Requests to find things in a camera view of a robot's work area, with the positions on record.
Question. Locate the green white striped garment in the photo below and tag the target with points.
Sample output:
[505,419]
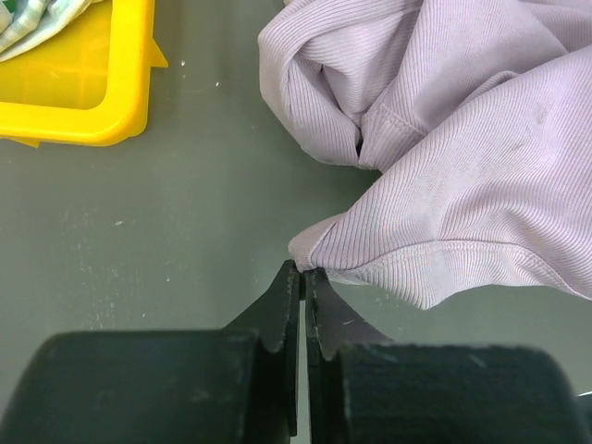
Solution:
[27,24]

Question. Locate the lilac tank top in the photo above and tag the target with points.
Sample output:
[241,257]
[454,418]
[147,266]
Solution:
[477,116]

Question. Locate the yellow plastic bin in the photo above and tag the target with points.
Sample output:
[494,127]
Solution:
[89,84]

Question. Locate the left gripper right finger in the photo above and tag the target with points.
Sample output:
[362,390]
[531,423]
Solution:
[367,388]

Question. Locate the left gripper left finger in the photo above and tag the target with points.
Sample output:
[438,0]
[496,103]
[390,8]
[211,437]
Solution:
[236,384]

